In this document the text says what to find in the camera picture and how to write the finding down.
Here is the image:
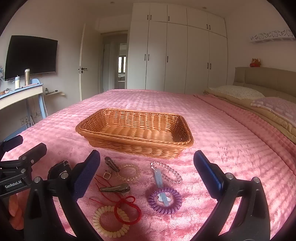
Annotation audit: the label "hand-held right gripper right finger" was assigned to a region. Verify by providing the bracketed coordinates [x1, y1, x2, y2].
[193, 150, 271, 241]

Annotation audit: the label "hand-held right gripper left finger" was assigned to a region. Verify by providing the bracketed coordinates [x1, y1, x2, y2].
[23, 149, 103, 241]

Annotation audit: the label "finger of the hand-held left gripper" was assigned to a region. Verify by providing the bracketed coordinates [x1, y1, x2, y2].
[18, 143, 48, 172]
[0, 135, 24, 161]

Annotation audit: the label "black hair clip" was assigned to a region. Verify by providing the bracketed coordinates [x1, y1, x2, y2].
[47, 160, 73, 180]

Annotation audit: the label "clear crystal bead bracelet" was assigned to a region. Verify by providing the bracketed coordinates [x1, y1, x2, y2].
[151, 161, 183, 184]

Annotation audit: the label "red cord bracelet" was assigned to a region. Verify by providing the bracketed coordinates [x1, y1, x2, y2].
[90, 175, 142, 225]

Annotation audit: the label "cream spiral hair tie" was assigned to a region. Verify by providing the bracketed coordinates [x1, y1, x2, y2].
[92, 205, 130, 234]

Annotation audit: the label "light blue hair clip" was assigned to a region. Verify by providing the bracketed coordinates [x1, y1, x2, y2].
[154, 169, 170, 207]

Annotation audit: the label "amber clear bead bracelet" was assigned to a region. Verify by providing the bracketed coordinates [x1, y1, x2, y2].
[115, 163, 141, 183]

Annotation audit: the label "brown wicker basket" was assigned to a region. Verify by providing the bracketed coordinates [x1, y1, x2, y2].
[75, 108, 194, 159]

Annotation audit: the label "purple spiral hair tie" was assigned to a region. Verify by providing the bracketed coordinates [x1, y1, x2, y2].
[148, 188, 183, 215]

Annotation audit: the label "person's left hand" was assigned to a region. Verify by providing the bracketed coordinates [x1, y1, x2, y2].
[8, 193, 25, 230]

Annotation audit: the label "pink plush blanket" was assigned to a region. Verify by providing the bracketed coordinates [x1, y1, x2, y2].
[0, 89, 296, 241]

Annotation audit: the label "white curved desk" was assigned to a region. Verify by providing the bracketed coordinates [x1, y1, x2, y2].
[0, 79, 48, 121]

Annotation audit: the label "pillows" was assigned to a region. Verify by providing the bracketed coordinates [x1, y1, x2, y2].
[203, 88, 296, 145]

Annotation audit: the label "purple striped pillow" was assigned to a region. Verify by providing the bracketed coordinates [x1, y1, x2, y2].
[251, 97, 296, 126]

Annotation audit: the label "white room door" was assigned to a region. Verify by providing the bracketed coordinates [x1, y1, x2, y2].
[79, 23, 102, 101]

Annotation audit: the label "beige bed headboard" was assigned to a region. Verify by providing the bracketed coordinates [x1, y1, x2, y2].
[232, 67, 296, 103]

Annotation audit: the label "white wardrobe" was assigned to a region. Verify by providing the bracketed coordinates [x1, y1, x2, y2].
[127, 3, 227, 94]

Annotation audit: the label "black wall television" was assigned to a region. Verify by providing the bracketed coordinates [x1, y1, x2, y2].
[5, 35, 58, 81]

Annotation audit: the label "white decorative wall shelf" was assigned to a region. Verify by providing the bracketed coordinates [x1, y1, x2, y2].
[250, 30, 295, 44]

